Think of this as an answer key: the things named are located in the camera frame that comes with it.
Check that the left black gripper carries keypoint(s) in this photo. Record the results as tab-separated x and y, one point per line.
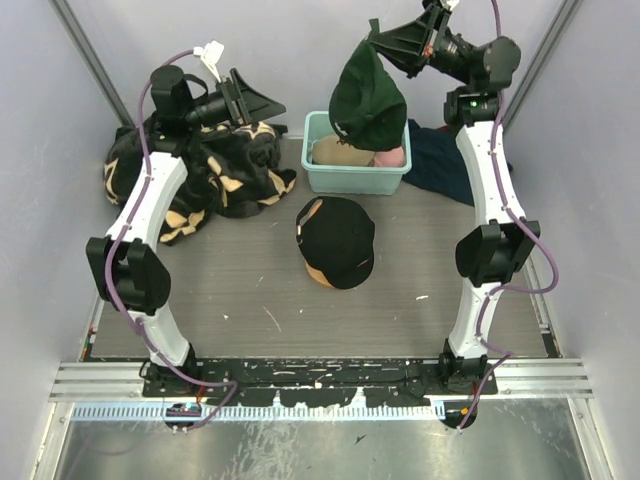
244	103

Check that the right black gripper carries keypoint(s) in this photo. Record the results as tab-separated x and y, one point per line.
410	45

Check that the black floral fleece blanket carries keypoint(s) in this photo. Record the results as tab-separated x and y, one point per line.
235	174

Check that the green baseball cap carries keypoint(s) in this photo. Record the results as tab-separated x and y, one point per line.
366	109

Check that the teal plastic bin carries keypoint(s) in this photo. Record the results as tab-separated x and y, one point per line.
348	179

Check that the navy blue sweater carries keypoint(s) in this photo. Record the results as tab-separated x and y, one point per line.
437	164

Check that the black baseball cap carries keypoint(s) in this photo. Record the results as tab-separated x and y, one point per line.
336	236

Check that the wooden hat stand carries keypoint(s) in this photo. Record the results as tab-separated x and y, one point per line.
318	276

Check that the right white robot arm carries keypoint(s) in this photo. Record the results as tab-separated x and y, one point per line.
502	239

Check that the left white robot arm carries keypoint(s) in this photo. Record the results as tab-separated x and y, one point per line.
124	262

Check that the tan baseball cap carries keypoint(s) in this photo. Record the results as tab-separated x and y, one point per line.
330	150

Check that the pink baseball cap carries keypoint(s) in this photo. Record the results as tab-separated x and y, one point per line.
394	158

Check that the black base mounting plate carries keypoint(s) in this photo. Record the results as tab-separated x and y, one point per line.
311	382

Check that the right aluminium corner post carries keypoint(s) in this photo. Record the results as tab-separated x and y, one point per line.
550	41

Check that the aluminium corner post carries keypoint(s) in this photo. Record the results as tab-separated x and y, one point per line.
550	41
91	59

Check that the left aluminium corner post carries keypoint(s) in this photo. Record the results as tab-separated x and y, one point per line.
91	59

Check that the white slotted cable duct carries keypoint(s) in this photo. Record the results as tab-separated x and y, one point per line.
191	413

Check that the aluminium front rail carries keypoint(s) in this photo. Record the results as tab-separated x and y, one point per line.
516	379

